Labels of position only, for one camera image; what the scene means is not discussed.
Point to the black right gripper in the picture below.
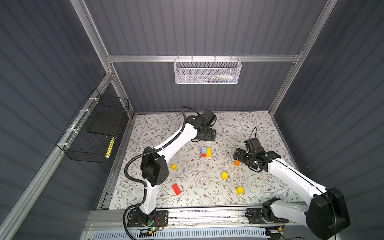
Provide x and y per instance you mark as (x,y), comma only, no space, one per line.
(240,157)

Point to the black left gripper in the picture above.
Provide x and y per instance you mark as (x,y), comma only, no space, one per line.
(210,135)

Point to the yellow rectangular block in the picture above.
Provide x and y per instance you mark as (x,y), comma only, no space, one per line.
(209,152)

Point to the small yellow cube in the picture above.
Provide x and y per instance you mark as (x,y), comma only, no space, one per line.
(225,175)
(174,167)

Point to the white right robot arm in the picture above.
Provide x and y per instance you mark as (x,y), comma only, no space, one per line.
(325,210)

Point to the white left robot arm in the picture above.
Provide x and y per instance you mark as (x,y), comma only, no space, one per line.
(154,165)

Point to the yellow cube lower right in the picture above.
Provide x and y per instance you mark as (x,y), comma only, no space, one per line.
(240,190)

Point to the pens in white basket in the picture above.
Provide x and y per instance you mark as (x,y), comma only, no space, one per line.
(220,79)

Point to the white perforated vent panel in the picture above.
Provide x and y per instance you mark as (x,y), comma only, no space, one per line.
(204,233)

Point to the black flat pad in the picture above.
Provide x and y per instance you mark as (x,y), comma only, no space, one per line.
(104,124)

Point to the yellow marker pen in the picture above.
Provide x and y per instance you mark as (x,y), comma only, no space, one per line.
(110,148)

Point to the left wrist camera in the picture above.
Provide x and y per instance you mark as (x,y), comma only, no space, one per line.
(209,116)

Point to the white wire mesh basket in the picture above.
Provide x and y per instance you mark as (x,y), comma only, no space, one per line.
(189,71)

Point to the black wire basket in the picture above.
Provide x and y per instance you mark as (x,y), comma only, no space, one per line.
(78,144)

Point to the aluminium mounting rail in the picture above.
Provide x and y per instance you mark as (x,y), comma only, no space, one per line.
(218,216)

